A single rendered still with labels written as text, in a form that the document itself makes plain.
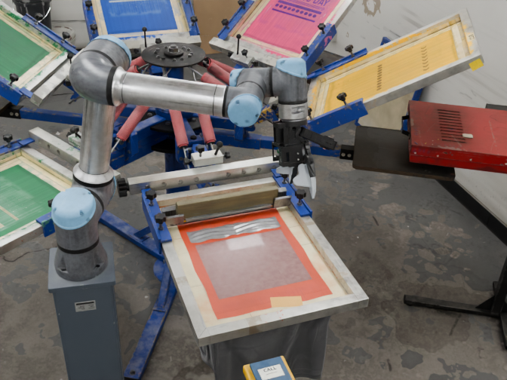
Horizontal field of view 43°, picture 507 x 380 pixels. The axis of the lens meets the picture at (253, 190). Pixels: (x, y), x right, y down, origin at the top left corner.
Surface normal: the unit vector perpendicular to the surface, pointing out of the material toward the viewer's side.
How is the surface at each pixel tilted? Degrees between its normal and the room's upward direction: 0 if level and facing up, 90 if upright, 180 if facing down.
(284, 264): 0
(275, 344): 91
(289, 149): 73
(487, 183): 90
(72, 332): 90
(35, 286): 0
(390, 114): 79
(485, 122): 0
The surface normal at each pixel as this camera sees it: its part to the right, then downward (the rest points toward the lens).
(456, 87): -0.94, 0.16
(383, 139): 0.04, -0.83
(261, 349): 0.37, 0.56
